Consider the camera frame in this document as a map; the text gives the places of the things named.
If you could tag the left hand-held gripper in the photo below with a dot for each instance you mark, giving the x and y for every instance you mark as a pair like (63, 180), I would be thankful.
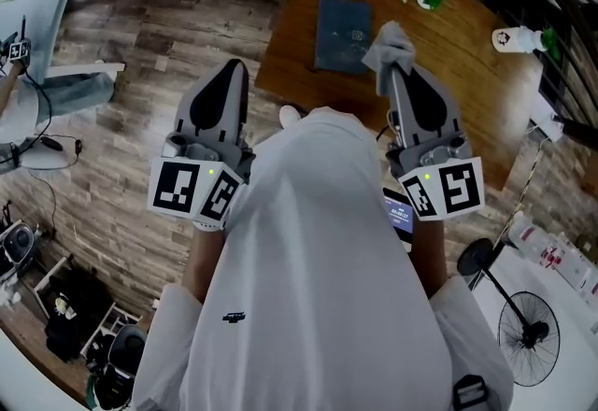
(173, 185)

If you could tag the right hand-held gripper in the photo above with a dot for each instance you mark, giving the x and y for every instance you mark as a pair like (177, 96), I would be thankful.
(462, 187)

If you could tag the grey cleaning cloth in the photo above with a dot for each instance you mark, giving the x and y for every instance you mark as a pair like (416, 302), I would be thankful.
(390, 49)

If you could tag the dark blue book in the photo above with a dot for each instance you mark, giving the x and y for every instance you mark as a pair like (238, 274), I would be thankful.
(341, 33)

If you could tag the person's left forearm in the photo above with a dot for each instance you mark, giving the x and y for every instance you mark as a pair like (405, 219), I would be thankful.
(201, 264)

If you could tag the person's right forearm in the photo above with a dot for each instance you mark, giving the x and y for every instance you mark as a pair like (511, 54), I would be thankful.
(427, 259)

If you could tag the person's white shoe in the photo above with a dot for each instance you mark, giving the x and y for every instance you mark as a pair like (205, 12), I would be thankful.
(289, 116)

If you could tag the white face-print plant pot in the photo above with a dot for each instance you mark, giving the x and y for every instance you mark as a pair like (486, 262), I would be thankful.
(518, 39)

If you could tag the white power adapter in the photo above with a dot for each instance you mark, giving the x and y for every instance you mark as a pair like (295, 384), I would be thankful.
(549, 129)

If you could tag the black standing fan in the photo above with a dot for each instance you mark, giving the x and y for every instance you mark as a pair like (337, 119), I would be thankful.
(474, 257)

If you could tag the black oval device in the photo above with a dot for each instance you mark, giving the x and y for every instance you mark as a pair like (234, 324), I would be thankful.
(51, 143)

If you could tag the white oval stool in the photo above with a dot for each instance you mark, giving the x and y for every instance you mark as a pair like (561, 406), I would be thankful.
(46, 161)

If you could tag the white red-label package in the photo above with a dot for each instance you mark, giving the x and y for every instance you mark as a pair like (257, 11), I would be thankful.
(551, 255)

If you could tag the person's white shirt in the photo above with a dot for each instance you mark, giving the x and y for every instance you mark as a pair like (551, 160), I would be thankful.
(303, 283)

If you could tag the grey speaker box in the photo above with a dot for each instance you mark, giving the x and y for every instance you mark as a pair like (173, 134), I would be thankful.
(18, 243)

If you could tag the black bag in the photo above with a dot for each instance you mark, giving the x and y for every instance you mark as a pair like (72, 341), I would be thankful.
(70, 306)

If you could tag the white metal rack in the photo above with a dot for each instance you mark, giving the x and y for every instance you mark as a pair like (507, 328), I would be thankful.
(97, 330)

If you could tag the black plastic buckle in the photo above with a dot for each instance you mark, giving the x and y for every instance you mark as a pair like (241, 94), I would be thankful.
(455, 392)

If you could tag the right hand-held gripper camera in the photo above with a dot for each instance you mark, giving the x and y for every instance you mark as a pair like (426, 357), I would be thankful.
(458, 144)

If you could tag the hand-held gripper camera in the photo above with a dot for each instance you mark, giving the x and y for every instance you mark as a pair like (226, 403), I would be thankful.
(174, 145)
(458, 144)

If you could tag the left hand-held gripper camera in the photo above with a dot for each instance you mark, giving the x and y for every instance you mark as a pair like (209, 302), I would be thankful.
(174, 145)

